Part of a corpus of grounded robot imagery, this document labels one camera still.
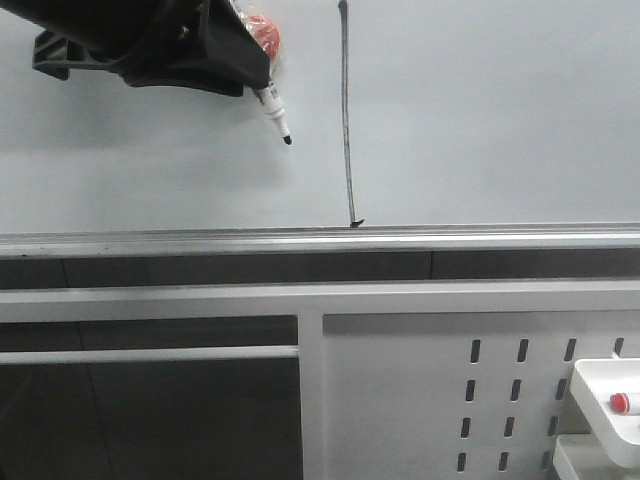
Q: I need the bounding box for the red capped whiteboard marker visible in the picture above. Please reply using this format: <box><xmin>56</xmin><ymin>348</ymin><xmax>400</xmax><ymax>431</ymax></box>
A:
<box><xmin>609</xmin><ymin>392</ymin><xmax>640</xmax><ymax>415</ymax></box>

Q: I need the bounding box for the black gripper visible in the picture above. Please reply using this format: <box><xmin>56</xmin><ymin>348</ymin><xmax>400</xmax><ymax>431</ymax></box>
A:
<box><xmin>9</xmin><ymin>1</ymin><xmax>270</xmax><ymax>97</ymax></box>

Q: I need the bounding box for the black whiteboard marker with magnet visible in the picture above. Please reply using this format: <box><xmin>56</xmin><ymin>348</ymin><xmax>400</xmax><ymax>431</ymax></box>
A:
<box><xmin>230</xmin><ymin>1</ymin><xmax>292</xmax><ymax>146</ymax></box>

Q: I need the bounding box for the grey metal pegboard stand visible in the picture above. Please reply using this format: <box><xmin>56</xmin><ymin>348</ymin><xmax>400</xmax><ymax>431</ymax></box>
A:
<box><xmin>1</xmin><ymin>280</ymin><xmax>639</xmax><ymax>479</ymax></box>

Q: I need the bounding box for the white plastic marker tray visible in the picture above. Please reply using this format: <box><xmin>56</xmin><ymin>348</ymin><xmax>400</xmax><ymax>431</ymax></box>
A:
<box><xmin>570</xmin><ymin>358</ymin><xmax>639</xmax><ymax>469</ymax></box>

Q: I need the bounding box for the lower white plastic tray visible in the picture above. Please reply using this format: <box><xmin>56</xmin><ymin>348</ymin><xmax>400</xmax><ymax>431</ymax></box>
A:
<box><xmin>553</xmin><ymin>434</ymin><xmax>620</xmax><ymax>480</ymax></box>

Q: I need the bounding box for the white whiteboard with aluminium frame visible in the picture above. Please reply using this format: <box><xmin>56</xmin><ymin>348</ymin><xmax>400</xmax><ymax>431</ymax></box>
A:
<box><xmin>1</xmin><ymin>1</ymin><xmax>639</xmax><ymax>249</ymax></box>

